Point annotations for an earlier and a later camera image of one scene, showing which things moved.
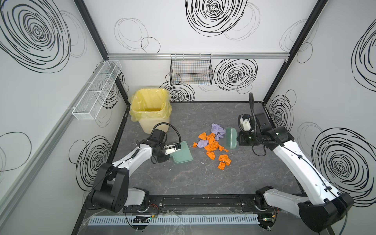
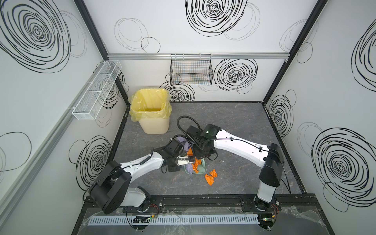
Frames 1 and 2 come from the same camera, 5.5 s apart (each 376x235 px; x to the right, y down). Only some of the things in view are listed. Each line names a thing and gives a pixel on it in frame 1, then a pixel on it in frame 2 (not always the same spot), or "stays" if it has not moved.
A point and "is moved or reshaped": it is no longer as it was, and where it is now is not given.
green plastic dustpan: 183,155 is moved or reshaped
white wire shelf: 89,106 stays
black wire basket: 193,69 stays
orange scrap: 224,158 → 210,178
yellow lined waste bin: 150,103 stays
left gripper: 162,152 → 178,151
